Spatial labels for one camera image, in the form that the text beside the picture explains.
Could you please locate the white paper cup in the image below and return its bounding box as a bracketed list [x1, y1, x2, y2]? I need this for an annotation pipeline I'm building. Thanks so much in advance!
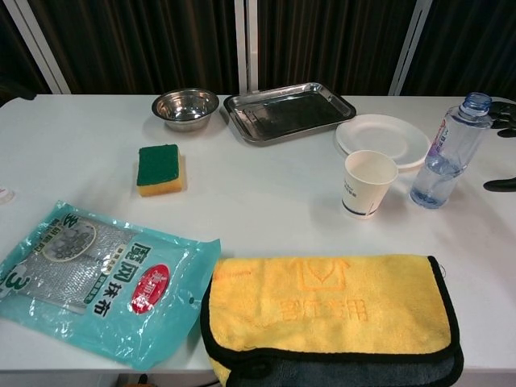
[341, 149, 399, 220]

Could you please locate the rectangular stainless steel tray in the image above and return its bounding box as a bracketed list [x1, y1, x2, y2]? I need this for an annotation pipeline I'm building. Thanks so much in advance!
[223, 81, 358, 147]

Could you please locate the clear plastic water bottle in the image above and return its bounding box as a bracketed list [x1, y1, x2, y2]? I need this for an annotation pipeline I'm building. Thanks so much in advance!
[409, 92, 493, 210]

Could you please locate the stainless steel bowl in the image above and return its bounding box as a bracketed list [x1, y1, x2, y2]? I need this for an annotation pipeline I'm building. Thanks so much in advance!
[151, 88, 221, 133]

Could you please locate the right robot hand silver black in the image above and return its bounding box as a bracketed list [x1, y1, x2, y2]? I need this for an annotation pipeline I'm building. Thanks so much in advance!
[482, 99, 516, 194]

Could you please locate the white paper plate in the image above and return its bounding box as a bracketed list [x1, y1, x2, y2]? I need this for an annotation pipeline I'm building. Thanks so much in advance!
[335, 114, 431, 173]

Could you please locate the green yellow sponge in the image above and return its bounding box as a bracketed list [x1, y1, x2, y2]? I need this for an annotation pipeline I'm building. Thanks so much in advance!
[135, 144, 188, 198]

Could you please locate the yellow grey microfiber towel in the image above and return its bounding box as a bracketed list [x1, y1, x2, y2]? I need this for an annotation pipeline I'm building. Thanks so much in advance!
[200, 254, 465, 387]

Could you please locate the white partition post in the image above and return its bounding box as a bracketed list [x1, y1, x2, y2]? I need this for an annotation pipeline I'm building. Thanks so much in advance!
[388, 0, 435, 97]
[235, 0, 259, 96]
[2, 0, 72, 96]

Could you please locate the teal packaged steel mesh cloth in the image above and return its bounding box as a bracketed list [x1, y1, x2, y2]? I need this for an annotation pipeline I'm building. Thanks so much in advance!
[0, 200, 222, 371]

